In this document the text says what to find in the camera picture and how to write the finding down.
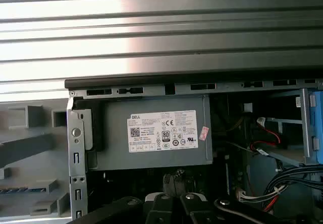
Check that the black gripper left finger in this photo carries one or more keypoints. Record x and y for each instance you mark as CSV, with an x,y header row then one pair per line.
x,y
161,211

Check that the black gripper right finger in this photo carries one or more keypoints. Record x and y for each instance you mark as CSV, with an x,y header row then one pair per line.
x,y
194,211

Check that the blue RAM stick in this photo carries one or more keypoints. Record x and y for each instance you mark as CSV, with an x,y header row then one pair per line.
x,y
35,190

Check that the empty blue disk carrier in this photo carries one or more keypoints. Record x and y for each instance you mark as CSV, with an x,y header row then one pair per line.
x,y
318,123

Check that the grey metal drive cage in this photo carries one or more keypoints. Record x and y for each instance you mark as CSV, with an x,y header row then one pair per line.
x,y
305,123

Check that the grey power supply unit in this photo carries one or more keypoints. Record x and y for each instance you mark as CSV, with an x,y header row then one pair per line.
x,y
113,133

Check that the grey parts rack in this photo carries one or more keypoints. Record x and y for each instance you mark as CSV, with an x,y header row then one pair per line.
x,y
25,176

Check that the black PC case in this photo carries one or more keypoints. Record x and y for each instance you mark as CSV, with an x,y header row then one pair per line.
x,y
151,82

